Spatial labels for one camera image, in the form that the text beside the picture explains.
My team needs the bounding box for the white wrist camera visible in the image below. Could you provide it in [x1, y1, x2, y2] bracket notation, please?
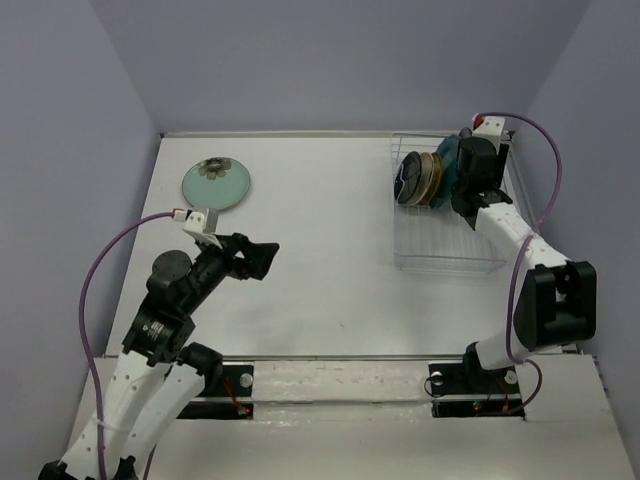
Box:
[172, 208, 221, 248]
[472, 114, 506, 150]

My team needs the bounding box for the teal scalloped plate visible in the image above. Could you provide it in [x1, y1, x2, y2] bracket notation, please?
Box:
[429, 135, 461, 208]

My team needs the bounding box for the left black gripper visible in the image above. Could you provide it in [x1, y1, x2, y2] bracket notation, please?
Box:
[183, 230, 280, 313]

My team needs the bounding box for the brown rimmed cream plate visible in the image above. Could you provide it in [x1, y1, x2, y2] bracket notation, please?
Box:
[459, 127, 473, 139]

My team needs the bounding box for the white wire dish rack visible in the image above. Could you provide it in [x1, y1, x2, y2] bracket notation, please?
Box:
[390, 132, 532, 275]

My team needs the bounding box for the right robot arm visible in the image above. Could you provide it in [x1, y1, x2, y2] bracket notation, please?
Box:
[452, 136, 597, 392]

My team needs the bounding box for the yellow amber plate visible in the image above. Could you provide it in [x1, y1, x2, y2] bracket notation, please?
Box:
[422, 153, 443, 205]

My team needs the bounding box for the cream plate with black spot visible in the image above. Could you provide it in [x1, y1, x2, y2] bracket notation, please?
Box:
[409, 152, 432, 205]

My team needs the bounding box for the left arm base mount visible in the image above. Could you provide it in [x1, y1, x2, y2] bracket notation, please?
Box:
[178, 363, 254, 421]

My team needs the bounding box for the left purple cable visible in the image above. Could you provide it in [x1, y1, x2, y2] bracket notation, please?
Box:
[79, 212, 176, 480]

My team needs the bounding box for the light green floral plate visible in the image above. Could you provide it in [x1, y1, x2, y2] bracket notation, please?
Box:
[181, 157, 251, 210]

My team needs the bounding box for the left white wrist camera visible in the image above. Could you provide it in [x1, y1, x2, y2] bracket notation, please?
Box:
[172, 208, 221, 248]

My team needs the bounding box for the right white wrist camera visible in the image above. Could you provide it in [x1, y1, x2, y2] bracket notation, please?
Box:
[472, 114, 506, 150]

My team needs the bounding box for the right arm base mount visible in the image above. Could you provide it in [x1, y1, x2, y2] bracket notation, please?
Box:
[423, 362, 525, 419]

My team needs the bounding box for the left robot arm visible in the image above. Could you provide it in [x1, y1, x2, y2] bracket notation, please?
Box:
[39, 233, 280, 479]

